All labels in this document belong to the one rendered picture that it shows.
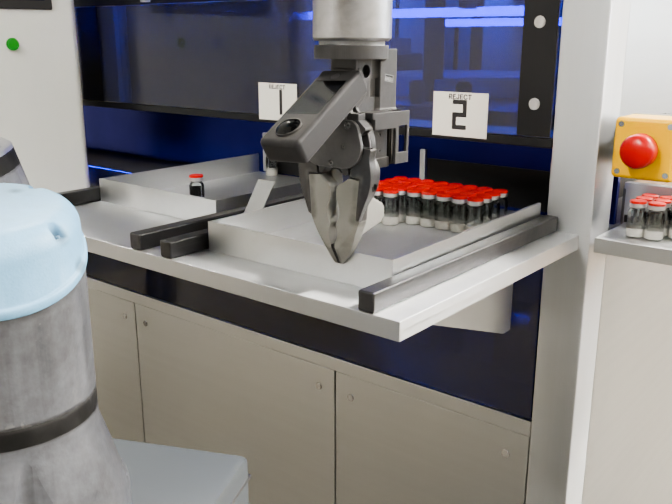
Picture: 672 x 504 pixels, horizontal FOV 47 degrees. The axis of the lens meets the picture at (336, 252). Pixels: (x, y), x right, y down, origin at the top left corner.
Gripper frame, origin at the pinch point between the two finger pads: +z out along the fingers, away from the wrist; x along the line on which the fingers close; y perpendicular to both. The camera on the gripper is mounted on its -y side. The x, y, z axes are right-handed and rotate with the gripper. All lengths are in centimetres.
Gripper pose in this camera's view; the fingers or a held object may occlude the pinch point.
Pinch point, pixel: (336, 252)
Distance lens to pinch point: 77.0
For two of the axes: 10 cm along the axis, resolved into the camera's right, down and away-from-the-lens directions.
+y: 6.3, -2.0, 7.5
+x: -7.8, -1.7, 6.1
